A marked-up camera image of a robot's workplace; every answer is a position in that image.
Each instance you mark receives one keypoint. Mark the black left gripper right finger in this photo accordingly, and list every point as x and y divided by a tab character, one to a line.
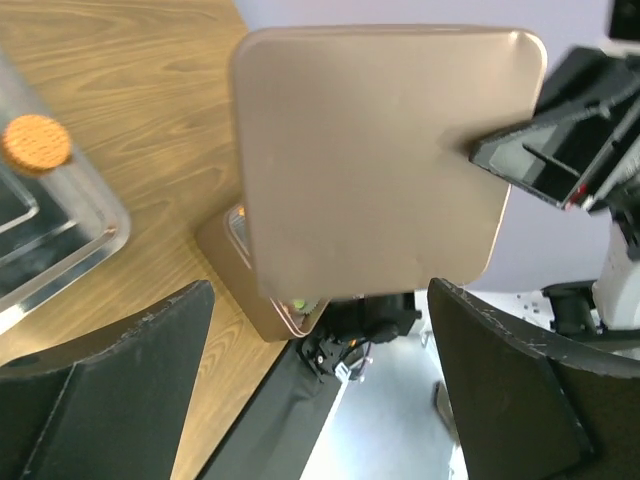
531	404

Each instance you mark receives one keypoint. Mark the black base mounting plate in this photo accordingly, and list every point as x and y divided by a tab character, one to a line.
276	431

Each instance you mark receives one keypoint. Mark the orange round cookie lower right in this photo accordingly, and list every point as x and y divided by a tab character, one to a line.
36	144

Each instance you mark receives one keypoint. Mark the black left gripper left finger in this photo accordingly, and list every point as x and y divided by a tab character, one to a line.
110	404

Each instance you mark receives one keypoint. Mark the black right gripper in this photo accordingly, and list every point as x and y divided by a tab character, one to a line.
585	152

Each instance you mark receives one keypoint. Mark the rose gold tin lid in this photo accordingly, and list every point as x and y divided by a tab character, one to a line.
354	146

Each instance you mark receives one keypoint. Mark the silver steel tray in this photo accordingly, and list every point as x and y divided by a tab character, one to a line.
56	226

